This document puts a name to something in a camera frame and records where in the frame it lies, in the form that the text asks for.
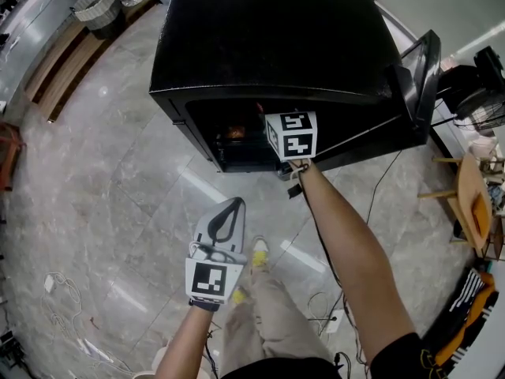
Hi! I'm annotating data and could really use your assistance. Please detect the white coiled cable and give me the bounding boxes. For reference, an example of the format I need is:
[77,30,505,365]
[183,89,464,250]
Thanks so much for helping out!
[39,272,136,375]

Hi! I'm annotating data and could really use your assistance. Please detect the wooden pallet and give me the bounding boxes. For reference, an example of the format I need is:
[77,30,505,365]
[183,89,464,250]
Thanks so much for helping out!
[23,0,159,122]

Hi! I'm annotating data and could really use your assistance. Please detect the red stool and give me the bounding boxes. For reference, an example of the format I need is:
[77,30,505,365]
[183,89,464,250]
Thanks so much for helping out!
[0,122,27,192]

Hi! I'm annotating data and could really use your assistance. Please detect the beige trousers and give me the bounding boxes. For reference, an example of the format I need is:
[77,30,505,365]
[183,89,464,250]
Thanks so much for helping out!
[219,265,336,370]

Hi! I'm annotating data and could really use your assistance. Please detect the black cabinet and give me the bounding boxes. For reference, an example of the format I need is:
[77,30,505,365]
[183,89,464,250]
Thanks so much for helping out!
[148,0,442,174]

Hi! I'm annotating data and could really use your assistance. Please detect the striped orange black bag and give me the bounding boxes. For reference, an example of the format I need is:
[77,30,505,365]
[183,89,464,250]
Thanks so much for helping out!
[421,268,500,371]

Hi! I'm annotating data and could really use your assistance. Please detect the black wrist band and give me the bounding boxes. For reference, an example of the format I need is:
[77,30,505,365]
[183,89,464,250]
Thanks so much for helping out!
[188,297,221,313]

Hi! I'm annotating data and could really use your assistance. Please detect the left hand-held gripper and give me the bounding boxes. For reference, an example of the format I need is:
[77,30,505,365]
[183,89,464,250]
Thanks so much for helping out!
[184,197,249,305]

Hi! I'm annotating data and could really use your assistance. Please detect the person's left forearm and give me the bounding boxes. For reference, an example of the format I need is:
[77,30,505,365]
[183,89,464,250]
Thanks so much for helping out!
[152,305,223,379]

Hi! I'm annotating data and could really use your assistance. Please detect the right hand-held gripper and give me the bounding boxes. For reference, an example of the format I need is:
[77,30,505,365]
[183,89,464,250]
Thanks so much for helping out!
[264,111,319,180]

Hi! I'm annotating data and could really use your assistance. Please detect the wooden chair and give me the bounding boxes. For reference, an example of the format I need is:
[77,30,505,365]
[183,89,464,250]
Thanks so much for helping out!
[417,152,505,262]

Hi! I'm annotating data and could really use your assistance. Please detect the white ribbed basket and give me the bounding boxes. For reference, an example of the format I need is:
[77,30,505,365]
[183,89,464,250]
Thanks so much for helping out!
[73,0,116,32]

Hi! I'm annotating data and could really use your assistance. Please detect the black floor fan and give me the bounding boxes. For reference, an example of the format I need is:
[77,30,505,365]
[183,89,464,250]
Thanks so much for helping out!
[432,45,505,134]

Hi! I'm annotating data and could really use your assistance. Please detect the person's right forearm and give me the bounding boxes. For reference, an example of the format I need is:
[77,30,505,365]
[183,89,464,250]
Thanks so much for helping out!
[290,159,420,366]

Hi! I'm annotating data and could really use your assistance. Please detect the black shirt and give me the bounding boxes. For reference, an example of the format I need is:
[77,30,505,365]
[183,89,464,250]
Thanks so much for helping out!
[219,332,433,379]

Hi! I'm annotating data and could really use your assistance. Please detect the white power strip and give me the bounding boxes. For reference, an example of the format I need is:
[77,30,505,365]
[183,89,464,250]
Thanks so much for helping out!
[324,310,345,334]

